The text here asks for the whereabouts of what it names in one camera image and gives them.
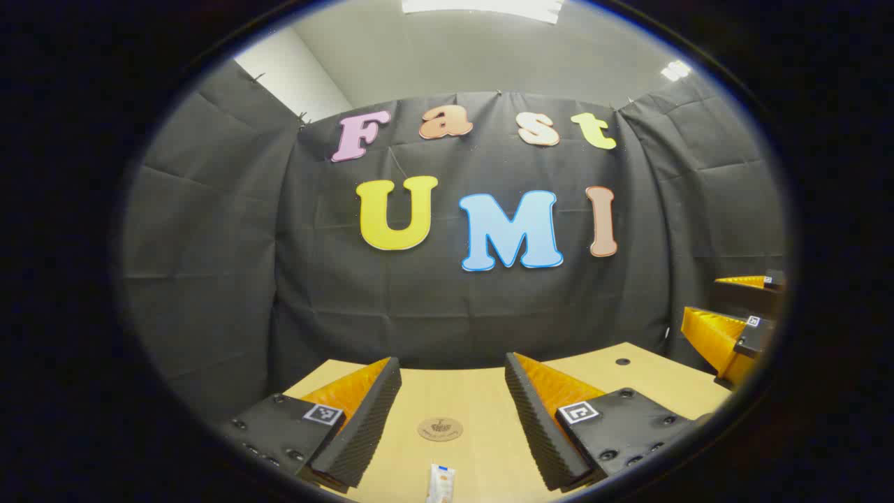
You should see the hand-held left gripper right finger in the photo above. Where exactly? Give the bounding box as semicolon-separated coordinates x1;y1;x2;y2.
504;351;713;493

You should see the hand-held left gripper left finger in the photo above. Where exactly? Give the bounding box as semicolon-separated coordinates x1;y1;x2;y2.
213;356;403;493

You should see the round brown coaster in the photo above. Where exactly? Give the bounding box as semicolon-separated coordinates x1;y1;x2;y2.
418;417;464;442

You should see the white toothpaste tube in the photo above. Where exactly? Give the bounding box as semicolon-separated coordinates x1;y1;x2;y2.
426;463;456;503

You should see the light wooden desktop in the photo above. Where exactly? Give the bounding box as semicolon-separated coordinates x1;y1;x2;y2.
279;341;733;503

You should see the black backdrop cloth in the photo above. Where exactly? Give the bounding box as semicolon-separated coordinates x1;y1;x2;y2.
119;59;790;420

